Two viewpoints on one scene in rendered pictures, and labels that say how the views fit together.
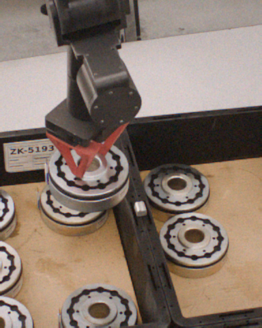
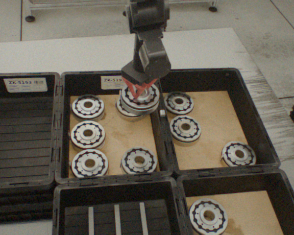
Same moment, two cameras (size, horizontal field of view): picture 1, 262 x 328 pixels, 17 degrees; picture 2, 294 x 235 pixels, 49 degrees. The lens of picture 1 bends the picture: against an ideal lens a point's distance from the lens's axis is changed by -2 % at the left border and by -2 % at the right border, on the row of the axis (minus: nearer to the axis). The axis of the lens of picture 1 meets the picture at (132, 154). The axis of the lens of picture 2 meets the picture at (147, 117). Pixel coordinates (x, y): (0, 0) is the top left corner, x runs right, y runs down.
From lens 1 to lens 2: 0.25 m
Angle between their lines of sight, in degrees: 8
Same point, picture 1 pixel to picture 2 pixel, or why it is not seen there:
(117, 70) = (160, 50)
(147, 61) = (168, 41)
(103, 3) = (156, 12)
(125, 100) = (162, 65)
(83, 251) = (134, 129)
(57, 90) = (128, 51)
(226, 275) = (199, 146)
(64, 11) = (134, 15)
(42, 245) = (115, 125)
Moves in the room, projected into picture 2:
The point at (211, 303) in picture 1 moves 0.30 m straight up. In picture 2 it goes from (191, 159) to (216, 91)
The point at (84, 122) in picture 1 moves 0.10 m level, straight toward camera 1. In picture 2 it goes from (140, 73) to (138, 105)
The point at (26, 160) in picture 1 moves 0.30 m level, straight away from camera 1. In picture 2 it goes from (111, 84) to (112, 30)
